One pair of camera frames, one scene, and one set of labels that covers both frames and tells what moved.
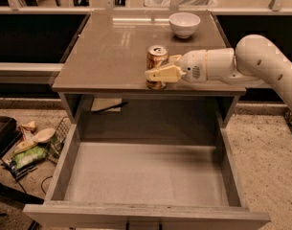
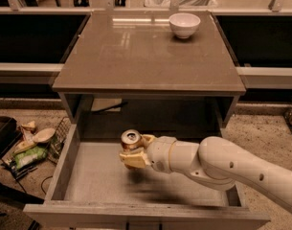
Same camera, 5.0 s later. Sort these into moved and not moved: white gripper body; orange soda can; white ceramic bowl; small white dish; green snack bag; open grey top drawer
Moved: white gripper body; orange soda can
Not moved: white ceramic bowl; small white dish; green snack bag; open grey top drawer
